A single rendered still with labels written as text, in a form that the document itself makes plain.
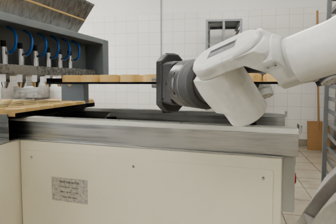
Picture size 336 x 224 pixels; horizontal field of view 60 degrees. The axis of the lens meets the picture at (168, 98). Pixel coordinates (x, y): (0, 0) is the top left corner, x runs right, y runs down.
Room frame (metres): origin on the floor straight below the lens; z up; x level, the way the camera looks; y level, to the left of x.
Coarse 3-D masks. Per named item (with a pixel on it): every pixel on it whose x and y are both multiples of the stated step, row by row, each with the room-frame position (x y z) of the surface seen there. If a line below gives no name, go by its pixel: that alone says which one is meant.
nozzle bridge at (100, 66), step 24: (0, 24) 0.83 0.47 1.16; (24, 24) 0.84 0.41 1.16; (48, 24) 0.94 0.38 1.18; (24, 48) 0.95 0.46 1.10; (72, 48) 1.20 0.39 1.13; (96, 48) 1.27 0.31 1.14; (0, 72) 0.80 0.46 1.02; (24, 72) 0.88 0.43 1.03; (48, 72) 0.98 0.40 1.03; (72, 72) 1.11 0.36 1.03; (96, 72) 1.27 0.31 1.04; (72, 96) 1.32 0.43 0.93
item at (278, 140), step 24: (24, 120) 0.81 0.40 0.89; (48, 120) 0.79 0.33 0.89; (72, 120) 0.77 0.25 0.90; (96, 120) 0.75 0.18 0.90; (120, 120) 0.73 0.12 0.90; (144, 120) 0.73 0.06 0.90; (144, 144) 0.71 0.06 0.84; (168, 144) 0.69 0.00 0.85; (192, 144) 0.68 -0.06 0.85; (216, 144) 0.66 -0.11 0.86; (240, 144) 0.64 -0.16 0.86; (264, 144) 0.63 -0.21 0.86; (288, 144) 0.62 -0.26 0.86
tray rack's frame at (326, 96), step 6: (330, 0) 2.13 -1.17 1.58; (330, 6) 2.13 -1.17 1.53; (330, 12) 2.13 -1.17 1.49; (324, 90) 2.14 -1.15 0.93; (324, 96) 2.14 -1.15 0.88; (324, 102) 2.14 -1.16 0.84; (324, 108) 2.14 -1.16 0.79; (324, 114) 2.14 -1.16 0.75; (324, 120) 2.14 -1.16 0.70; (324, 126) 2.14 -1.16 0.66; (324, 132) 2.14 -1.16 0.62; (324, 138) 2.14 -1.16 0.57; (324, 144) 2.14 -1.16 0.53; (324, 150) 2.14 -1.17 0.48; (324, 156) 2.13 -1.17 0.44; (324, 162) 2.13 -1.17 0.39; (324, 168) 2.13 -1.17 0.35; (324, 174) 2.13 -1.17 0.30
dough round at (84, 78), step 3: (84, 75) 0.74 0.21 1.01; (87, 75) 0.73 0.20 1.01; (90, 75) 0.73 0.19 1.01; (93, 75) 0.74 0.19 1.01; (96, 75) 0.74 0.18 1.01; (81, 78) 0.74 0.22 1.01; (84, 78) 0.73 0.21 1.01; (87, 78) 0.73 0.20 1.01; (90, 78) 0.73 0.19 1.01; (93, 78) 0.74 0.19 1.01; (96, 78) 0.74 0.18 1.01; (81, 81) 0.74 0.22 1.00; (84, 81) 0.73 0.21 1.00; (87, 81) 0.73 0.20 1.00; (90, 81) 0.73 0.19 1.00; (93, 81) 0.74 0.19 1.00; (96, 81) 0.74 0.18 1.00
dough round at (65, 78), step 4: (64, 76) 0.75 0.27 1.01; (68, 76) 0.75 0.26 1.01; (72, 76) 0.75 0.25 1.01; (76, 76) 0.76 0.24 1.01; (80, 76) 0.77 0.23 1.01; (64, 80) 0.75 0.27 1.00; (68, 80) 0.75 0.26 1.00; (72, 80) 0.75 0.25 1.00; (76, 80) 0.76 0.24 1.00; (80, 80) 0.77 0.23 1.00
